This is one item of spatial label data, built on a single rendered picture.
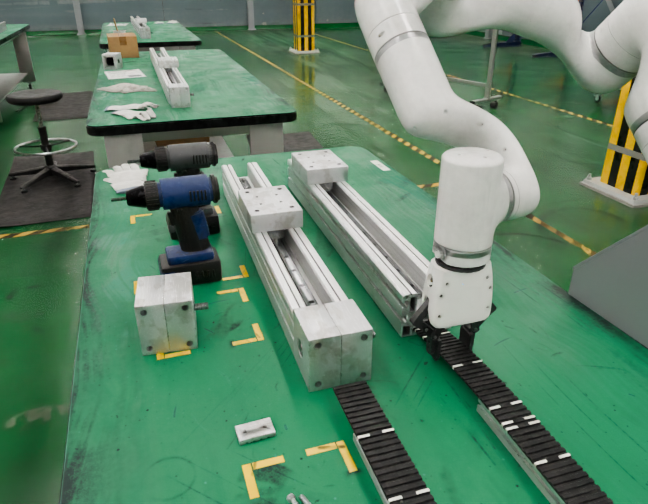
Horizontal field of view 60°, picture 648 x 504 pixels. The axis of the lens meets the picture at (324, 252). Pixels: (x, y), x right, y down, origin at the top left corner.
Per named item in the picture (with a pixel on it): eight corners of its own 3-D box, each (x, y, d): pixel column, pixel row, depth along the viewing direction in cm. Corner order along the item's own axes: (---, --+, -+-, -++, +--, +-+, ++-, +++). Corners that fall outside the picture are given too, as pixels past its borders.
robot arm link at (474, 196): (472, 223, 87) (422, 233, 84) (483, 140, 82) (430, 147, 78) (509, 244, 81) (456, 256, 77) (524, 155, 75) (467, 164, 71)
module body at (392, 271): (451, 327, 100) (456, 286, 96) (400, 337, 97) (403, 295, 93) (320, 183, 168) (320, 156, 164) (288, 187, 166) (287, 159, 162)
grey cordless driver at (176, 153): (225, 233, 136) (217, 145, 126) (140, 245, 130) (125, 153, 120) (220, 221, 142) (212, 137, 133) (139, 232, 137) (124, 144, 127)
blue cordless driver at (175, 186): (228, 281, 115) (219, 179, 105) (127, 297, 109) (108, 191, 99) (222, 264, 121) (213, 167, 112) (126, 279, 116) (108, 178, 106)
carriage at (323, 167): (347, 190, 146) (348, 165, 143) (307, 195, 143) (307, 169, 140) (329, 172, 160) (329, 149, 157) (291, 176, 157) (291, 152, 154)
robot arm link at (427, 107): (449, 67, 96) (522, 225, 87) (366, 73, 90) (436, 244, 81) (476, 28, 88) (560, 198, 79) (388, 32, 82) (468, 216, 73)
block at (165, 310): (212, 346, 95) (207, 298, 91) (142, 355, 93) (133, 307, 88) (209, 315, 104) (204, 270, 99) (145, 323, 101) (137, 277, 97)
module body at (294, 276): (351, 346, 95) (352, 303, 91) (294, 357, 92) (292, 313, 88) (258, 190, 163) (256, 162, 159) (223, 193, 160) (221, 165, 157)
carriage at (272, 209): (303, 239, 120) (302, 209, 117) (252, 245, 117) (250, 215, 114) (285, 211, 133) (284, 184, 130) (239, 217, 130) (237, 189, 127)
